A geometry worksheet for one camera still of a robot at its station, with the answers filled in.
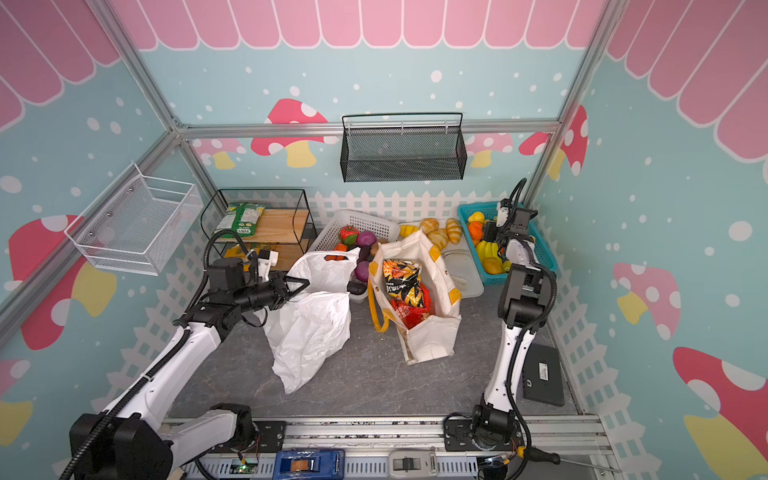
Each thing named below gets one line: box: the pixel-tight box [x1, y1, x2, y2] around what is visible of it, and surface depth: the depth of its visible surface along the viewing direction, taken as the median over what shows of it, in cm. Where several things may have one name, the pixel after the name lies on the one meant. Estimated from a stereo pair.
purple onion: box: [357, 230, 377, 253], surface depth 111 cm
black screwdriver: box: [517, 446, 622, 473], surface depth 71 cm
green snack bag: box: [214, 202, 266, 239], surface depth 99 cm
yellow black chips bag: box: [383, 259, 425, 308], surface depth 88 cm
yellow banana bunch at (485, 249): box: [476, 240, 501, 261], surface depth 111 cm
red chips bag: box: [390, 284, 433, 330], surface depth 89 cm
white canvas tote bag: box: [368, 230, 462, 365], surface depth 85 cm
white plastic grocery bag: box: [254, 247, 361, 394], surface depth 77 cm
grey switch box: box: [388, 448, 438, 479], surface depth 69 cm
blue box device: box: [273, 449, 345, 480], surface depth 68 cm
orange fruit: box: [468, 221, 483, 242], surface depth 110 cm
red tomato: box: [340, 225, 360, 245], surface depth 111 cm
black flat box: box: [522, 343, 565, 407], surface depth 83 cm
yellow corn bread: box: [399, 225, 419, 237], surface depth 118 cm
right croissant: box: [446, 218, 463, 245], surface depth 118 cm
